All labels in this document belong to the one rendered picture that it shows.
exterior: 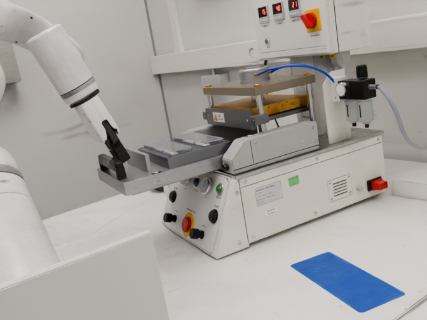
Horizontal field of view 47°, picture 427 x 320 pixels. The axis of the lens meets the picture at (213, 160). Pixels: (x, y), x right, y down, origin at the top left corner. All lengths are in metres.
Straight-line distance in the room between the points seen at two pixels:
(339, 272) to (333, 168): 0.34
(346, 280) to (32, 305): 0.62
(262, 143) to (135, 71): 1.73
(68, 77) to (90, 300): 0.62
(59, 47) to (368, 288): 0.77
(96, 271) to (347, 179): 0.87
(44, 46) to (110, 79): 1.65
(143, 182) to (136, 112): 1.73
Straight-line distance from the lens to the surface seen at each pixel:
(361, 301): 0.92
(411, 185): 1.37
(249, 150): 1.12
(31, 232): 0.66
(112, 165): 1.10
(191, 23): 2.51
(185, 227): 1.25
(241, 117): 1.20
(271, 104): 1.22
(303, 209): 1.23
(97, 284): 0.57
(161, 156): 1.13
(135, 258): 0.57
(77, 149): 2.66
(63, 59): 1.08
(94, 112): 1.09
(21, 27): 1.17
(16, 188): 0.70
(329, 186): 1.27
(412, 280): 0.99
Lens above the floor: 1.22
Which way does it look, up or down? 13 degrees down
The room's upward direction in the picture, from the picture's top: 10 degrees counter-clockwise
